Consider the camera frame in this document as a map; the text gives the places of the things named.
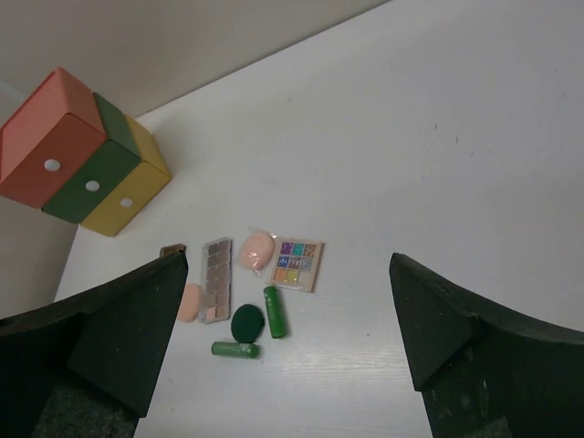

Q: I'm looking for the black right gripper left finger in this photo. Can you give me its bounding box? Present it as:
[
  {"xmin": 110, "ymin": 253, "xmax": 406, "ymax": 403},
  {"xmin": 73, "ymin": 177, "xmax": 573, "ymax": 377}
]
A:
[{"xmin": 1, "ymin": 251, "xmax": 188, "ymax": 437}]

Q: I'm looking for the dark green round puff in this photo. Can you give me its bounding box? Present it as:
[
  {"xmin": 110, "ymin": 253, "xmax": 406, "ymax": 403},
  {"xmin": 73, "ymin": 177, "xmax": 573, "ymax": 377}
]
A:
[{"xmin": 231, "ymin": 304, "xmax": 265, "ymax": 343}]

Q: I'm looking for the brown eyeshadow palette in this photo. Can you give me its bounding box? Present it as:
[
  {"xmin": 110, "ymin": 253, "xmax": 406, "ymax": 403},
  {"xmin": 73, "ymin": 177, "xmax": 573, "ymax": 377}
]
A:
[{"xmin": 159, "ymin": 244, "xmax": 186, "ymax": 257}]

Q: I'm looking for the orange drawer box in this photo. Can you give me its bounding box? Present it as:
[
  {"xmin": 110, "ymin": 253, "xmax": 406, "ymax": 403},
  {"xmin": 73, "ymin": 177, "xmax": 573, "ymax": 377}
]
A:
[{"xmin": 1, "ymin": 68, "xmax": 106, "ymax": 209}]

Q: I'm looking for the mauve eyeshadow palette clear case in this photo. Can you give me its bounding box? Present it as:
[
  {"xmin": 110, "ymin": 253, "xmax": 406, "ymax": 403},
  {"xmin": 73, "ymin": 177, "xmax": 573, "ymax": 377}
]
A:
[{"xmin": 198, "ymin": 237, "xmax": 233, "ymax": 324}]

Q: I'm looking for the green tube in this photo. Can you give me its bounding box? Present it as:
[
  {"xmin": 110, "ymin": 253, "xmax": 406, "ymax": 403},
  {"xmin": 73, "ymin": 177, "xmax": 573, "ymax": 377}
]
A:
[
  {"xmin": 264, "ymin": 286, "xmax": 287, "ymax": 339},
  {"xmin": 211, "ymin": 341, "xmax": 260, "ymax": 360}
]

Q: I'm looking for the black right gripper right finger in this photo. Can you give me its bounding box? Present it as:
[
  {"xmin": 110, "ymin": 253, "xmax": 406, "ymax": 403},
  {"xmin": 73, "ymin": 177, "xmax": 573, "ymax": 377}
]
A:
[{"xmin": 389, "ymin": 253, "xmax": 583, "ymax": 437}]

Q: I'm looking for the colourful square eyeshadow palette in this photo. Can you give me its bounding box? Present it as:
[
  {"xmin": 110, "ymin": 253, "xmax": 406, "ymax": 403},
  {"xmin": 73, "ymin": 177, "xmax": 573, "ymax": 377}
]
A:
[{"xmin": 267, "ymin": 236, "xmax": 325, "ymax": 293}]

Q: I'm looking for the yellow drawer box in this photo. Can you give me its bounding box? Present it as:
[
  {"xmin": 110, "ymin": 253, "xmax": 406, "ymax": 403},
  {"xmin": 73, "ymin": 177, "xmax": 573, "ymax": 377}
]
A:
[{"xmin": 81, "ymin": 115, "xmax": 172, "ymax": 237}]

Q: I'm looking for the wrapped pink makeup sponge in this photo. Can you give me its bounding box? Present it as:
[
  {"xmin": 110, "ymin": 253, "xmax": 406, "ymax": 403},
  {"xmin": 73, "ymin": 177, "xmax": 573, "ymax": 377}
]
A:
[{"xmin": 236, "ymin": 228, "xmax": 276, "ymax": 276}]

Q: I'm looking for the round peach powder puff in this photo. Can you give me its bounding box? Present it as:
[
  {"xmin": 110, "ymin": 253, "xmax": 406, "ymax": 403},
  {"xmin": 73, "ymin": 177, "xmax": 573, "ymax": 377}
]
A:
[{"xmin": 177, "ymin": 283, "xmax": 201, "ymax": 323}]

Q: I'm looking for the green drawer box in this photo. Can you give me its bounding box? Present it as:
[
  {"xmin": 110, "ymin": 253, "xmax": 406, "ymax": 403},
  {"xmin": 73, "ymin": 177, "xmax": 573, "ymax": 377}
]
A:
[{"xmin": 42, "ymin": 92, "xmax": 141, "ymax": 224}]

